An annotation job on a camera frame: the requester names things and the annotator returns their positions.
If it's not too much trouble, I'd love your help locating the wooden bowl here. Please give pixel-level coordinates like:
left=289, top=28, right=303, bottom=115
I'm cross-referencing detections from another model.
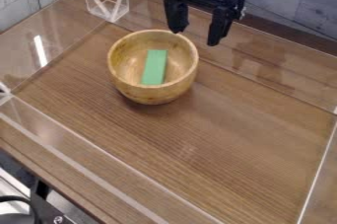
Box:
left=108, top=30, right=198, bottom=105

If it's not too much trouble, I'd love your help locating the green rectangular stick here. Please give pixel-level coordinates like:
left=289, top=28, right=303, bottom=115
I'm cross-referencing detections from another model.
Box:
left=141, top=49, right=168, bottom=85

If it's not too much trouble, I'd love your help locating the clear acrylic corner bracket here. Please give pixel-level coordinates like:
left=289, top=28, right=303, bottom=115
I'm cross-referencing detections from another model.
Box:
left=85, top=0, right=129, bottom=23

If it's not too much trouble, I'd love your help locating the clear acrylic enclosure wall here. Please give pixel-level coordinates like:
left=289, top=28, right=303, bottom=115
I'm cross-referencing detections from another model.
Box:
left=0, top=0, right=337, bottom=224

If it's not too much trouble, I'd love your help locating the black table leg bracket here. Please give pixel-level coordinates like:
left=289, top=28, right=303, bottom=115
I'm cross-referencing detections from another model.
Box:
left=30, top=181, right=76, bottom=224

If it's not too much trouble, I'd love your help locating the black cable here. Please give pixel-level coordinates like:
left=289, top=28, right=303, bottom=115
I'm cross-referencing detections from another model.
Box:
left=0, top=194, right=36, bottom=224

